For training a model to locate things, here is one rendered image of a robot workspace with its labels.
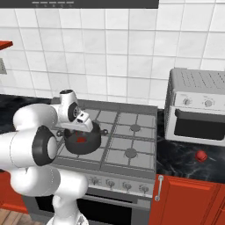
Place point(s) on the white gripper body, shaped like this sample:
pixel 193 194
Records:
pixel 85 124

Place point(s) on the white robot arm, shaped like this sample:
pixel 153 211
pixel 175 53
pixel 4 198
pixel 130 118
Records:
pixel 26 146

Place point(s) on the red bell pepper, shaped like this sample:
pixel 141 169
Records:
pixel 201 156
pixel 81 140

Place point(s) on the dark grey cooking pot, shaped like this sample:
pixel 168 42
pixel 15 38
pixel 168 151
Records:
pixel 85 146

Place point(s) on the grey gas hob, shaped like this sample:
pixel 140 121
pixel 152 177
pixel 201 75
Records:
pixel 129 140

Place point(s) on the grey stove knob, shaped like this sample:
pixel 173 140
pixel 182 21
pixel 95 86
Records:
pixel 94 180
pixel 143 188
pixel 127 185
pixel 110 183

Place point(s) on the red cupboard door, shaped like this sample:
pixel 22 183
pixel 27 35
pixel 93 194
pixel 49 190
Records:
pixel 10 193
pixel 218 209
pixel 184 202

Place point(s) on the grey toaster oven knob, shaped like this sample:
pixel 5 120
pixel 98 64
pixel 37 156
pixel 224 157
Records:
pixel 186 101
pixel 208 103

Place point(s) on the black toaster oven door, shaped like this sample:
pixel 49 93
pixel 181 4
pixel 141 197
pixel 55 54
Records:
pixel 199 126

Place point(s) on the grey toaster oven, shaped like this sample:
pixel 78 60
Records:
pixel 199 88

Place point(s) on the dark grey range hood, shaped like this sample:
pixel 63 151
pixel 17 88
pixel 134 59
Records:
pixel 88 3

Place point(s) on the grey wall socket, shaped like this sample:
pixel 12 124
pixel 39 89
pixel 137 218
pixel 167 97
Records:
pixel 2 66

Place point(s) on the red wall shelf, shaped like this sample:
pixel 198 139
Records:
pixel 5 44

